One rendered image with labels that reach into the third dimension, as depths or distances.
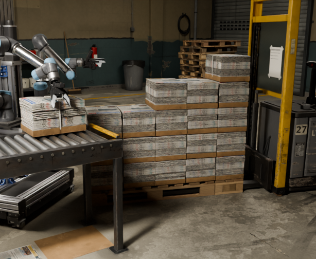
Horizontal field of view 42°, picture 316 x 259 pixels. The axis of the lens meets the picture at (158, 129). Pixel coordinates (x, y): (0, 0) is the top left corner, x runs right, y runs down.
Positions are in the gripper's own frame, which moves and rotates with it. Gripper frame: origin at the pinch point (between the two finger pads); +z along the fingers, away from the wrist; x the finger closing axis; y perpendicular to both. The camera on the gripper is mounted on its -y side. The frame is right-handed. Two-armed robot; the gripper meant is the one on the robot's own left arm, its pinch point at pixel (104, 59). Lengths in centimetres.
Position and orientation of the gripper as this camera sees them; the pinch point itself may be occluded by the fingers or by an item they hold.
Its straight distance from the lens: 380.4
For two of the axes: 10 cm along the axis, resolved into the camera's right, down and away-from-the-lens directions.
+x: 1.4, 3.6, -9.2
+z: 9.9, -0.2, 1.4
